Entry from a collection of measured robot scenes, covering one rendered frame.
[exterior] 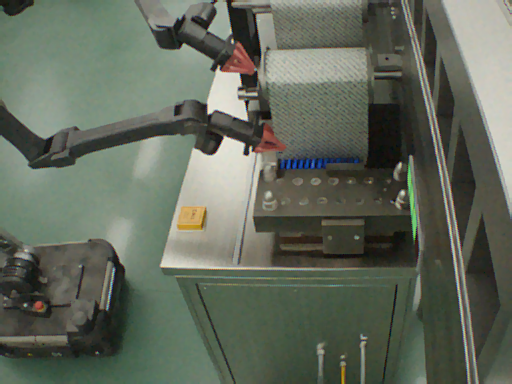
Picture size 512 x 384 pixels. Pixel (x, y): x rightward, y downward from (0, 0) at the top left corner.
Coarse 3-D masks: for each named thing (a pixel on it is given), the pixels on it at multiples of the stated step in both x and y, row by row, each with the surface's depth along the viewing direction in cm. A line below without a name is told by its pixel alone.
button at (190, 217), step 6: (180, 210) 150; (186, 210) 150; (192, 210) 149; (198, 210) 149; (204, 210) 149; (180, 216) 148; (186, 216) 148; (192, 216) 148; (198, 216) 147; (204, 216) 149; (180, 222) 147; (186, 222) 147; (192, 222) 146; (198, 222) 146; (180, 228) 147; (186, 228) 147; (192, 228) 147; (198, 228) 146
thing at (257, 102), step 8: (248, 88) 140; (256, 88) 138; (248, 96) 140; (256, 96) 139; (248, 104) 144; (256, 104) 143; (264, 104) 140; (248, 112) 142; (256, 112) 142; (264, 112) 142; (264, 120) 145; (272, 128) 146; (264, 152) 153; (272, 152) 152; (272, 160) 155
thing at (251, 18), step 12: (228, 0) 147; (228, 12) 149; (240, 12) 149; (252, 12) 164; (240, 24) 152; (252, 24) 164; (240, 36) 155; (252, 36) 163; (252, 48) 164; (252, 60) 161; (252, 84) 167
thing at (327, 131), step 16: (272, 112) 132; (288, 112) 132; (304, 112) 131; (320, 112) 130; (336, 112) 130; (352, 112) 129; (288, 128) 135; (304, 128) 135; (320, 128) 134; (336, 128) 133; (352, 128) 133; (288, 144) 139; (304, 144) 138; (320, 144) 138; (336, 144) 137; (352, 144) 136; (336, 160) 141
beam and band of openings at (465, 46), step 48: (432, 0) 75; (480, 0) 67; (432, 48) 90; (480, 48) 59; (432, 96) 85; (480, 96) 53; (480, 144) 52; (480, 192) 52; (480, 240) 57; (480, 288) 59; (480, 336) 55
